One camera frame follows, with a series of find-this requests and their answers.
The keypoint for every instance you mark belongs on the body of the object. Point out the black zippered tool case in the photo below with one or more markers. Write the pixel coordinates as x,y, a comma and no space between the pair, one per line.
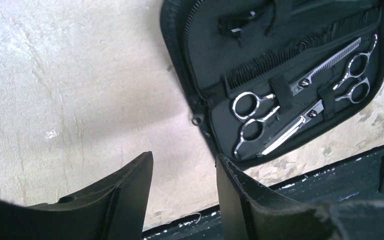
263,120

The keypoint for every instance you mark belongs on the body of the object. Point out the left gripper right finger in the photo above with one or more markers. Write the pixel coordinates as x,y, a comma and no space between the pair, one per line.
252,211

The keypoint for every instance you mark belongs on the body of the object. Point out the black comb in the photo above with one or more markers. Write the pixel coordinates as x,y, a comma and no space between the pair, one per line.
247,72

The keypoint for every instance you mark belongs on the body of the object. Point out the silver thinning scissors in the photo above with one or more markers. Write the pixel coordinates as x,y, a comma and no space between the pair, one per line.
348,61

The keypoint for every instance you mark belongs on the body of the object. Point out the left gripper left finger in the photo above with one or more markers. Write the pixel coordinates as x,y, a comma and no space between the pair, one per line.
112,208

